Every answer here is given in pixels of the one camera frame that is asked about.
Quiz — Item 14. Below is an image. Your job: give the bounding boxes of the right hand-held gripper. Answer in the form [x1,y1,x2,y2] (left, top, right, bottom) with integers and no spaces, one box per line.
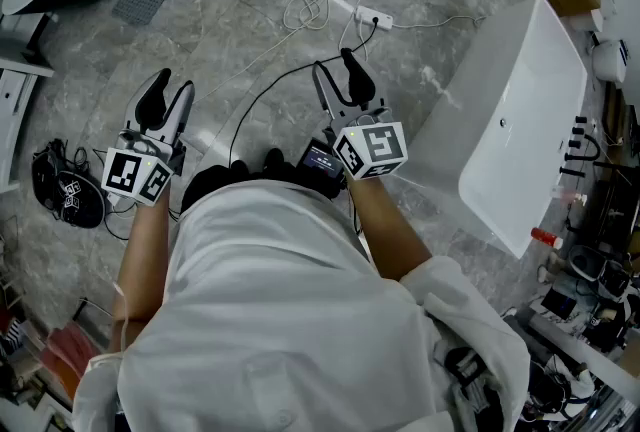
[312,47,409,182]

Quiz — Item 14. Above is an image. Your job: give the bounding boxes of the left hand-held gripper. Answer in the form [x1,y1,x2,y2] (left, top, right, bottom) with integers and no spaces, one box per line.
[101,67,196,208]

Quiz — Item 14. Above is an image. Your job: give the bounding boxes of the person's right forearm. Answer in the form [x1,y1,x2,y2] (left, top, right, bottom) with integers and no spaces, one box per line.
[346,174,434,282]

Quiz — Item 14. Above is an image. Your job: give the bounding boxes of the person's left forearm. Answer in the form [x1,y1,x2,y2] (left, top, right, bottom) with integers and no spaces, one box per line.
[110,177,174,354]

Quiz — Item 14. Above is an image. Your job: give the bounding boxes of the white rectangular bathtub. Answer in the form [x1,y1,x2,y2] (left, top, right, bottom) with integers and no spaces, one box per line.
[407,0,589,260]

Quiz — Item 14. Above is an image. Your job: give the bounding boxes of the black screen device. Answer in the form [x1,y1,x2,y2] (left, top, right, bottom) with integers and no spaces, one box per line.
[297,137,347,182]

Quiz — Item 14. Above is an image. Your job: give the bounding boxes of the white power strip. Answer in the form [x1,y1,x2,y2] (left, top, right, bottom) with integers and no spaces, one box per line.
[311,0,395,32]

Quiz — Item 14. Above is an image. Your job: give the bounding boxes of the person's black trousers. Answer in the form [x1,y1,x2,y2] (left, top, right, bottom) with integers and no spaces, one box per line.
[180,162,351,217]

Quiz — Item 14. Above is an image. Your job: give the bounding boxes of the person's right black shoe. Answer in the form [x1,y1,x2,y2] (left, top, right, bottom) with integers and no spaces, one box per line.
[262,147,296,177]

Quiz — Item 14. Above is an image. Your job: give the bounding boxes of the black gear bag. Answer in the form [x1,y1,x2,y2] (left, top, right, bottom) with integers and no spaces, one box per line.
[30,138,108,230]

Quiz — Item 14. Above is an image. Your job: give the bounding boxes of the white drawer cabinet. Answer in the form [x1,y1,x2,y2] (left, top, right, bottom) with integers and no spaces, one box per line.
[0,12,55,194]

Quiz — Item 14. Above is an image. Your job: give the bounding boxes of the person's white shirt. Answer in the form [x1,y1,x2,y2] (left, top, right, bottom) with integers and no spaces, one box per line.
[72,179,532,432]

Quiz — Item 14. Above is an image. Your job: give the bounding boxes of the red bottle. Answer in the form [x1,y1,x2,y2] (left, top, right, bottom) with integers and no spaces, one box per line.
[530,226,565,250]

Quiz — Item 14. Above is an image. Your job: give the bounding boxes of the white ceramic basin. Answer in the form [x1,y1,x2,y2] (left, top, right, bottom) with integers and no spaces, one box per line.
[569,8,607,34]

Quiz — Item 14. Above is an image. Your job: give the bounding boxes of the white toilet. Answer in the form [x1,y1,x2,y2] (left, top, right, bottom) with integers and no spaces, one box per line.
[591,38,630,84]

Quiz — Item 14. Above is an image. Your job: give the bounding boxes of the orange red bag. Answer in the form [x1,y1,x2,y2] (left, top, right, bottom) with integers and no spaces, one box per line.
[42,322,104,399]

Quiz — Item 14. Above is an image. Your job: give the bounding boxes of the black round appliance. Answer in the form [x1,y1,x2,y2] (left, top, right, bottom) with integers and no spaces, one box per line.
[569,244,604,283]

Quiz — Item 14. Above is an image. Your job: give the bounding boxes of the black waist pouch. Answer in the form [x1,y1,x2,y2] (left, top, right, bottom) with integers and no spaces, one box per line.
[442,344,506,432]

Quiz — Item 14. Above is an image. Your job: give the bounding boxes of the black tablet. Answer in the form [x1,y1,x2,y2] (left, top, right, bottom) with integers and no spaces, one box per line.
[540,287,582,322]

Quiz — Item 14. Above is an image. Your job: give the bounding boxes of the white cable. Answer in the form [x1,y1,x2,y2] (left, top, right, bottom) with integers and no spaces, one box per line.
[192,0,362,104]

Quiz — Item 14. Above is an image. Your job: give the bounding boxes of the thin black cable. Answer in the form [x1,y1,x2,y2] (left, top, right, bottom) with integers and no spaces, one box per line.
[102,205,139,242]

